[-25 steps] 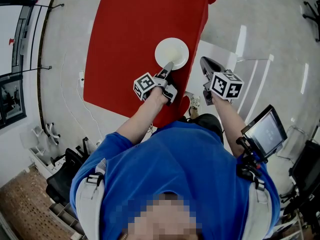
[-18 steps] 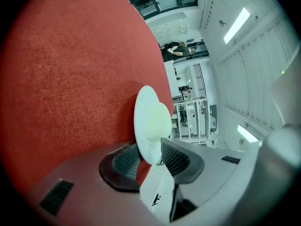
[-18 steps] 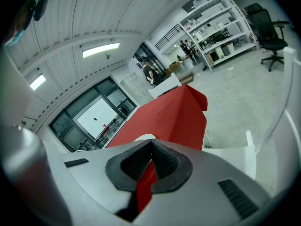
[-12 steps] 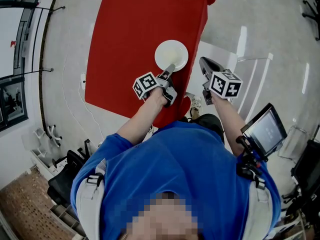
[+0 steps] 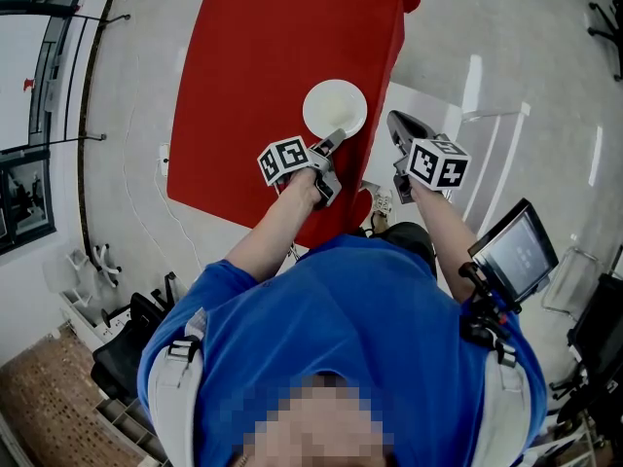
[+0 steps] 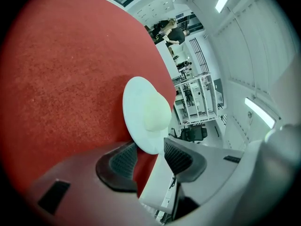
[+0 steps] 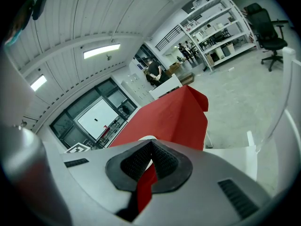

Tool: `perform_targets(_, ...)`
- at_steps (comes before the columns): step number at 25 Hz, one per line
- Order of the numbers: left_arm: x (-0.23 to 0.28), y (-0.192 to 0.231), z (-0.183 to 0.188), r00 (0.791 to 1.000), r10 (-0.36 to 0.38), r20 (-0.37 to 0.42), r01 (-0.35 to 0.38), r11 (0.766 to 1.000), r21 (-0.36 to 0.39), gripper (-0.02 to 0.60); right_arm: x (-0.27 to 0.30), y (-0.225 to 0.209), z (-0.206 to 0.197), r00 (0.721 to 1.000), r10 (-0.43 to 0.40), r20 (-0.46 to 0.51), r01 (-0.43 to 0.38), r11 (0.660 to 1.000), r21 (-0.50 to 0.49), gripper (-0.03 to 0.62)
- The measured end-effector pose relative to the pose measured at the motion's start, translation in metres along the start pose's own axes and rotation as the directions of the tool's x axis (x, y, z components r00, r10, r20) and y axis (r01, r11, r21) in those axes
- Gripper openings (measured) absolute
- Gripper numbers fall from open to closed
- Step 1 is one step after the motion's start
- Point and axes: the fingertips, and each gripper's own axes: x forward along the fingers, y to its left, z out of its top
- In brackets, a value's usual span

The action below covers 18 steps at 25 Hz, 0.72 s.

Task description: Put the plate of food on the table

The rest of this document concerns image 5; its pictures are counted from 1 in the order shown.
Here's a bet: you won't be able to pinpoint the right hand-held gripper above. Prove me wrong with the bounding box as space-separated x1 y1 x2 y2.
386 109 473 206

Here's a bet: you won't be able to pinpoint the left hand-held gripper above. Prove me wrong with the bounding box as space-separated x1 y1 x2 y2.
257 128 348 211

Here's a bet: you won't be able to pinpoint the white plate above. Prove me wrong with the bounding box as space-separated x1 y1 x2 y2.
302 79 368 141

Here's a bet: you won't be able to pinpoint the person's left forearm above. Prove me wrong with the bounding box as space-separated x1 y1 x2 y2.
224 165 325 284

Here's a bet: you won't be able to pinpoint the person's right forearm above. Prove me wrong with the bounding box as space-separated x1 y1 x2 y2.
411 182 478 305

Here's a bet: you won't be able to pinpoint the red cloth covered table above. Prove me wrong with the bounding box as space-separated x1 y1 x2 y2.
165 0 422 250

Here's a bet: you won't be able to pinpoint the person's white shoe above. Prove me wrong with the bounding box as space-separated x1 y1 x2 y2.
372 187 394 214

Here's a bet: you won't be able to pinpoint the person's dark trousers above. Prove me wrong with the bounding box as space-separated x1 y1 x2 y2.
382 221 437 279

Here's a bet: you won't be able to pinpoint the black small monitor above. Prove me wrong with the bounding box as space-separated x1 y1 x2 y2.
466 198 560 305

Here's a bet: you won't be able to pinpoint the person's blue shirt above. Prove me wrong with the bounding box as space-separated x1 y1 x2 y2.
136 233 549 467

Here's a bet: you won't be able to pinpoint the black office chair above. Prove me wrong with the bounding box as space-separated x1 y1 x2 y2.
548 245 623 440
586 0 623 83
90 272 179 403

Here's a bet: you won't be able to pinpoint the person's face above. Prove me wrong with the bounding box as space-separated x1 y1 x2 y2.
218 375 398 467

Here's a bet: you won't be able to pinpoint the overturned white office chair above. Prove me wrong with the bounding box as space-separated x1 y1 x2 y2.
42 243 123 308

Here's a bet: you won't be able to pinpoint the black framed glass partition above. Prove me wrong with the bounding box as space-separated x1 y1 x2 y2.
0 0 93 257

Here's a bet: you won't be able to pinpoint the whiteboard on black stand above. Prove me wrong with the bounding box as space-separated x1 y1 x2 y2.
0 11 131 158

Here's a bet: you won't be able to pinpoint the white low shelf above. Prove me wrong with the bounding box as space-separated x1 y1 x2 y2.
58 292 171 467

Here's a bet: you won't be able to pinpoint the grey harness shoulder strap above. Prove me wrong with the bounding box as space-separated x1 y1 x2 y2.
145 308 208 467
484 352 534 467

